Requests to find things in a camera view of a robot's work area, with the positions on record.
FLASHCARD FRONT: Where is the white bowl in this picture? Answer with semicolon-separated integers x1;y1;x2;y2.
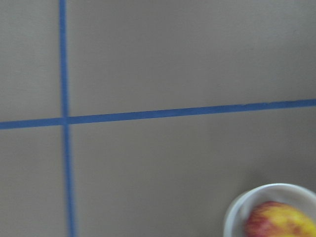
222;183;316;237

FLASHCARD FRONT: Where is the red yellow apple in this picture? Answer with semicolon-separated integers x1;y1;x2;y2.
244;201;316;237

